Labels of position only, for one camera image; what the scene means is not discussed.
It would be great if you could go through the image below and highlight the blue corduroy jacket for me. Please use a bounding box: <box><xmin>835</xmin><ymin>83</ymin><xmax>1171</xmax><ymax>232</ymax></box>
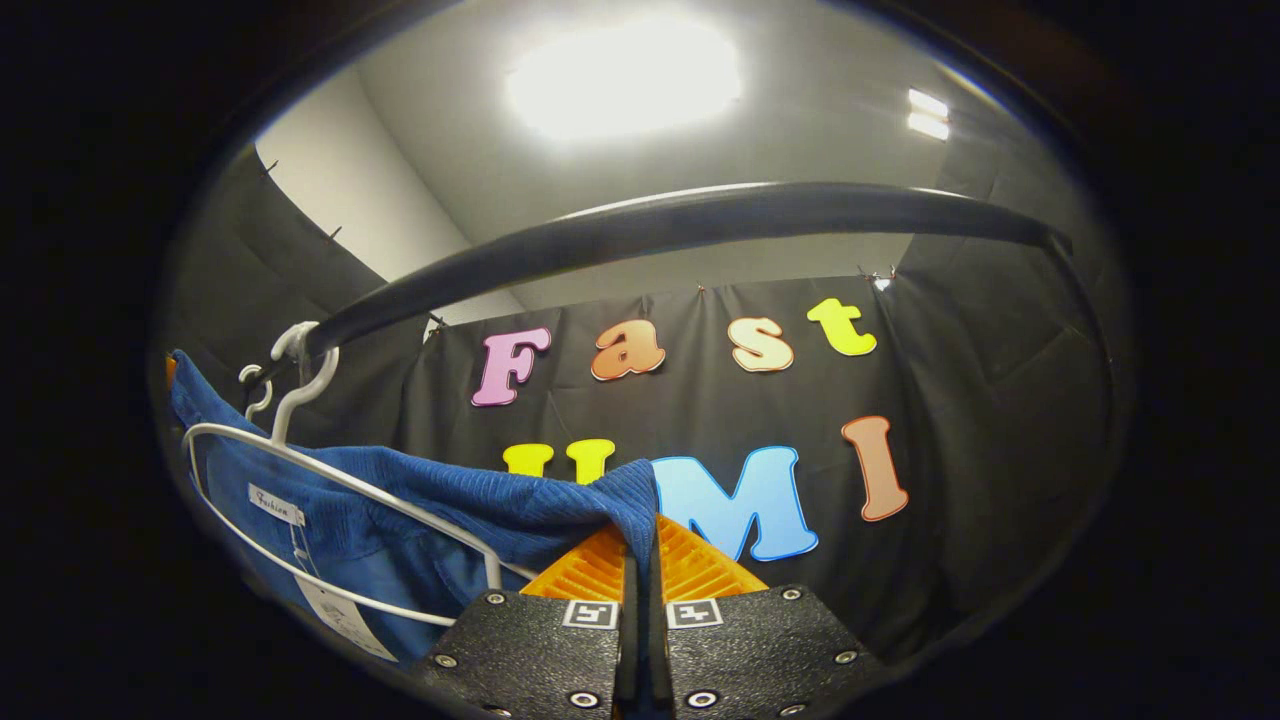
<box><xmin>168</xmin><ymin>350</ymin><xmax>661</xmax><ymax>666</ymax></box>

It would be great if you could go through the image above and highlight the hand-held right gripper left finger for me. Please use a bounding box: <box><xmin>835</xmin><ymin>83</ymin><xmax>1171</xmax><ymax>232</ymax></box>
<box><xmin>420</xmin><ymin>522</ymin><xmax>641</xmax><ymax>720</ymax></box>

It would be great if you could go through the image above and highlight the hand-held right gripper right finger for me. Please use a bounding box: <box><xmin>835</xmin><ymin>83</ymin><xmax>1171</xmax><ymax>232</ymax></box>
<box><xmin>648</xmin><ymin>513</ymin><xmax>891</xmax><ymax>720</ymax></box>

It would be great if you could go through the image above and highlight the black clothes rack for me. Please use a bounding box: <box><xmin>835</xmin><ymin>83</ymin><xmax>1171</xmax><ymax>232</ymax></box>
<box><xmin>245</xmin><ymin>182</ymin><xmax>1073</xmax><ymax>393</ymax></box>

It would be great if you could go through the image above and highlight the black backdrop cloth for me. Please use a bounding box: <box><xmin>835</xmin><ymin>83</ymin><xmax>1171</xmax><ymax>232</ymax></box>
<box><xmin>160</xmin><ymin>140</ymin><xmax>1131</xmax><ymax>661</ymax></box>

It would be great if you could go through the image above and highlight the large ceiling light panel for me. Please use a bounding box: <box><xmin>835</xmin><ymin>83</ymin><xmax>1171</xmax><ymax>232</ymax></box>
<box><xmin>505</xmin><ymin>20</ymin><xmax>743</xmax><ymax>141</ymax></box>

